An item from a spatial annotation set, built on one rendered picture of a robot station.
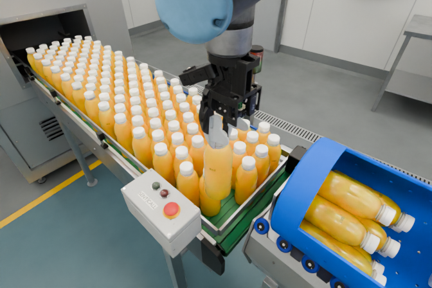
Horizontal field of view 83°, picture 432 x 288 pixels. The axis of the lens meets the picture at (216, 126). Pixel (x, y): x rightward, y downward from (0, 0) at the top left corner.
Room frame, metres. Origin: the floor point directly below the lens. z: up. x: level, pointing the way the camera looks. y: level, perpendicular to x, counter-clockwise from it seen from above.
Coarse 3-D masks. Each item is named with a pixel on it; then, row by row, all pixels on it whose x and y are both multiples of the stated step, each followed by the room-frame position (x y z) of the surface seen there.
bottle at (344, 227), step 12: (312, 204) 0.33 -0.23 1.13; (324, 204) 0.33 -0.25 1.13; (312, 216) 0.31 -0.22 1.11; (324, 216) 0.30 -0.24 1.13; (336, 216) 0.30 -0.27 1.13; (348, 216) 0.30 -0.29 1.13; (324, 228) 0.29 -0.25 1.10; (336, 228) 0.28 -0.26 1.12; (348, 228) 0.27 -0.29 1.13; (360, 228) 0.27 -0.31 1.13; (348, 240) 0.26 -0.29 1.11; (360, 240) 0.25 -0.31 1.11
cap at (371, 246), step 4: (372, 236) 0.26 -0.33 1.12; (368, 240) 0.25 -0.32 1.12; (372, 240) 0.25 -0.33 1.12; (376, 240) 0.25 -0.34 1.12; (368, 244) 0.25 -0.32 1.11; (372, 244) 0.25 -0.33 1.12; (376, 244) 0.24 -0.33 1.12; (364, 248) 0.25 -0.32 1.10; (368, 248) 0.24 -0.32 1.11; (372, 248) 0.24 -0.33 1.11; (376, 248) 0.24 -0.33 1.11; (368, 252) 0.24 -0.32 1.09; (372, 252) 0.24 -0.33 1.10
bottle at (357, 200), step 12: (336, 180) 0.36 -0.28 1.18; (348, 180) 0.36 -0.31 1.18; (324, 192) 0.35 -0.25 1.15; (336, 192) 0.34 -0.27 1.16; (348, 192) 0.33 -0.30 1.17; (360, 192) 0.33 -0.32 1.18; (372, 192) 0.33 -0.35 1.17; (336, 204) 0.33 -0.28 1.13; (348, 204) 0.32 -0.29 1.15; (360, 204) 0.31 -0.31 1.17; (372, 204) 0.30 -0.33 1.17; (384, 204) 0.31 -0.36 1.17; (360, 216) 0.30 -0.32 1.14; (372, 216) 0.29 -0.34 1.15
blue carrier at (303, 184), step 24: (312, 144) 0.43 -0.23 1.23; (336, 144) 0.44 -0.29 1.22; (312, 168) 0.36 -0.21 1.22; (336, 168) 0.49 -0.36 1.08; (360, 168) 0.45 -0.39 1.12; (384, 168) 0.37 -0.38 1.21; (288, 192) 0.33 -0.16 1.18; (312, 192) 0.32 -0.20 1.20; (384, 192) 0.40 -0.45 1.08; (408, 192) 0.37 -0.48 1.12; (288, 216) 0.30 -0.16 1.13; (288, 240) 0.29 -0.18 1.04; (312, 240) 0.25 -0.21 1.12; (408, 240) 0.31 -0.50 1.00; (336, 264) 0.21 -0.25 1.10; (384, 264) 0.27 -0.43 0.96; (408, 264) 0.26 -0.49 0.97
